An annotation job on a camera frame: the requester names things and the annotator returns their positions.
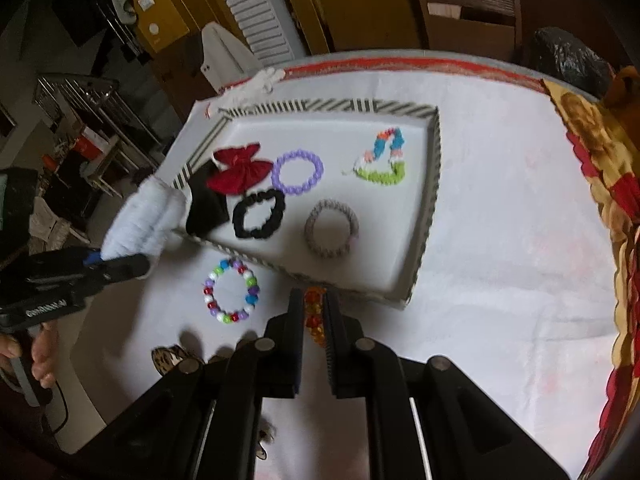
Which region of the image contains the person's left hand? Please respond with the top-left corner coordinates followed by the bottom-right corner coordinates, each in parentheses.
top-left (0, 322), bottom-right (58, 388)

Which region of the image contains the black headband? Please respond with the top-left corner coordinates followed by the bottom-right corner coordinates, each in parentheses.
top-left (186, 162), bottom-right (232, 236)

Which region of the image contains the yellow red printed blanket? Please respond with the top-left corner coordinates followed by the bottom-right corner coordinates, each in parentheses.
top-left (542, 67), bottom-right (640, 480)

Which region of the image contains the striped cardboard tray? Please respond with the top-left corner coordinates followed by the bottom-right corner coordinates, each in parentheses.
top-left (170, 97), bottom-right (443, 310)

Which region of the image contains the red satin bow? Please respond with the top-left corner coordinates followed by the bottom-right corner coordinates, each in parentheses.
top-left (206, 142), bottom-right (275, 196)

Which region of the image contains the light blue fluffy scrunchie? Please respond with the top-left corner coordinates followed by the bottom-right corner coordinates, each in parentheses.
top-left (100, 177), bottom-right (193, 281)

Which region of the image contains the white ironing board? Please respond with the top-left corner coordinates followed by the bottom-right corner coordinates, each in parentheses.
top-left (201, 22), bottom-right (261, 93)

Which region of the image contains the purple bead bracelet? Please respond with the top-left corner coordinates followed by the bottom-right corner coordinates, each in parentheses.
top-left (271, 148), bottom-right (324, 195)

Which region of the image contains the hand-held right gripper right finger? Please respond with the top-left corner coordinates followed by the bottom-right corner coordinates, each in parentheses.
top-left (324, 289), bottom-right (571, 480)

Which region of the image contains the orange bead bracelet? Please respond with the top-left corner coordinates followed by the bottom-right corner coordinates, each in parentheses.
top-left (304, 286), bottom-right (328, 348)

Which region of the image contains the black plastic bag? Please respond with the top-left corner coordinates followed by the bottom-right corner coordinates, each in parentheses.
top-left (530, 27), bottom-right (615, 103)

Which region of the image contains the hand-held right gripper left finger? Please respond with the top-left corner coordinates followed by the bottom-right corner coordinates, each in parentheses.
top-left (65, 287), bottom-right (306, 480)

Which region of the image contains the white louvred door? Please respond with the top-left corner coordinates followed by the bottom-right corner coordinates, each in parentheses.
top-left (204, 0), bottom-right (296, 63)

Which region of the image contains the metal rack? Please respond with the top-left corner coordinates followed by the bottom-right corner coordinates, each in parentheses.
top-left (35, 74), bottom-right (166, 196)

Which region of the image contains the white lace cloth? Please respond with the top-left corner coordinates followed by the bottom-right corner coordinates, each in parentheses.
top-left (215, 67), bottom-right (286, 111)

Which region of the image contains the multicolour loom band bracelet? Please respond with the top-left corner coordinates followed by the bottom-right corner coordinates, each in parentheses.
top-left (342, 126), bottom-right (407, 184)

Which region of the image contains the grey coil bracelet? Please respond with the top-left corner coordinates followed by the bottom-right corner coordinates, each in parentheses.
top-left (304, 199), bottom-right (361, 257)

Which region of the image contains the colourful bead bracelet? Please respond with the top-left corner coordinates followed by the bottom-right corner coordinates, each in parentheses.
top-left (202, 257), bottom-right (261, 326)

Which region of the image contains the black scrunchie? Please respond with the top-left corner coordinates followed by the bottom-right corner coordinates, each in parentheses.
top-left (232, 189), bottom-right (287, 240)

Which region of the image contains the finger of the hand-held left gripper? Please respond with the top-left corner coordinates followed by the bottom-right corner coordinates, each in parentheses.
top-left (82, 252), bottom-right (151, 281)

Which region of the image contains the black cable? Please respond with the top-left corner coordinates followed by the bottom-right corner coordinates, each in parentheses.
top-left (42, 382), bottom-right (69, 433)

